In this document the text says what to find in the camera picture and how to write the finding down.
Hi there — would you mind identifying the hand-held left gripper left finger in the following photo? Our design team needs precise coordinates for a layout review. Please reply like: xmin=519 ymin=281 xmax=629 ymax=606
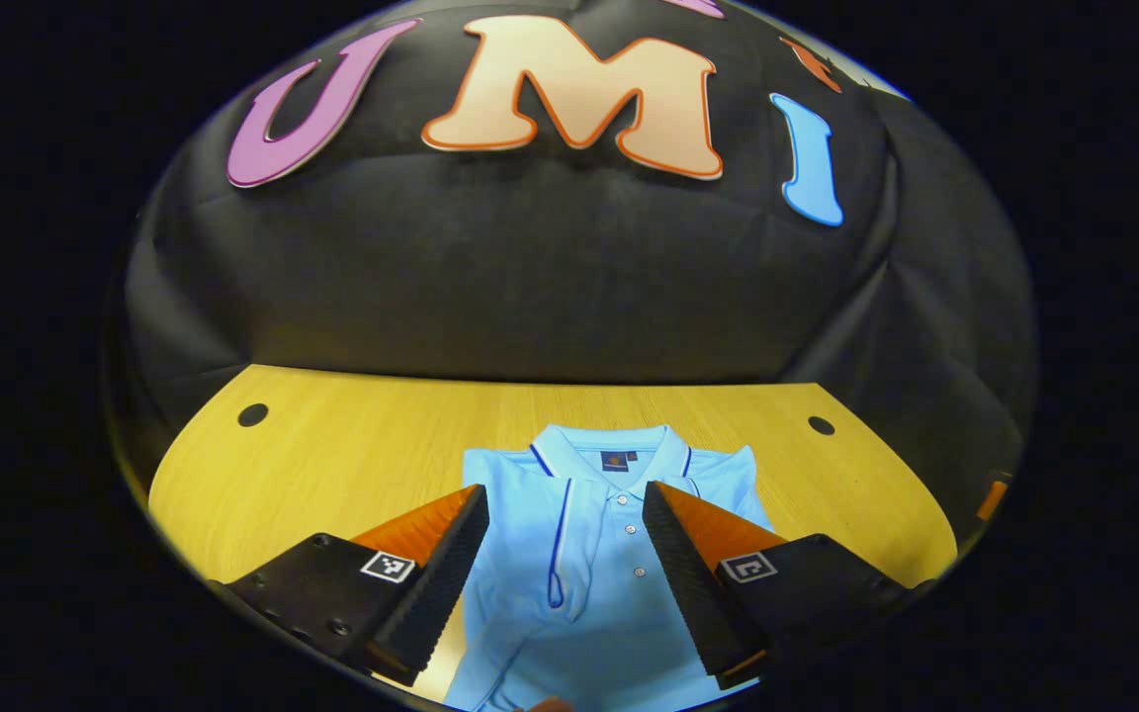
xmin=221 ymin=484 xmax=490 ymax=687

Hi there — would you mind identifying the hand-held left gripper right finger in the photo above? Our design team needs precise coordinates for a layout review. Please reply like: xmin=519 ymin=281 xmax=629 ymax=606
xmin=641 ymin=482 xmax=915 ymax=691

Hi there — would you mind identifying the light blue T-shirt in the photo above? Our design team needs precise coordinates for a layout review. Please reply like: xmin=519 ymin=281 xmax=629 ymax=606
xmin=442 ymin=424 xmax=779 ymax=712

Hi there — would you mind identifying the black backdrop cloth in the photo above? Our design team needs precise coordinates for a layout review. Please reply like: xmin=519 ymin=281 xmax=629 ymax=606
xmin=105 ymin=0 xmax=1040 ymax=555

